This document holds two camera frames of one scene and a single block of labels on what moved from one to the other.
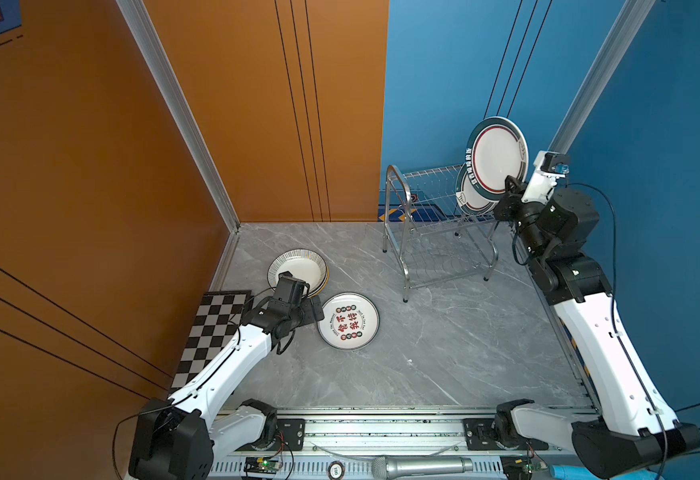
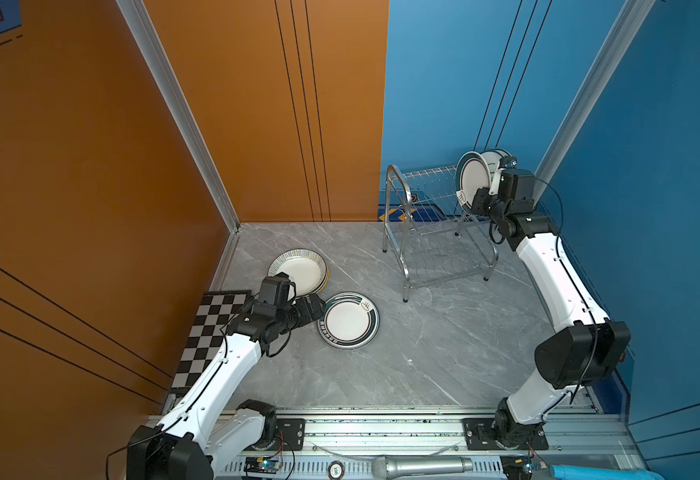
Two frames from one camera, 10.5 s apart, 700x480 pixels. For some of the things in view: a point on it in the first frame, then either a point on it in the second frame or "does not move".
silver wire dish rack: [434, 238] does not move
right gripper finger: [511, 205] → [482, 203]
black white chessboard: [219, 320] does not move
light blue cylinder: [561, 472] does not move
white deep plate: [304, 264] does not move
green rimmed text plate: [497, 148] → [350, 319]
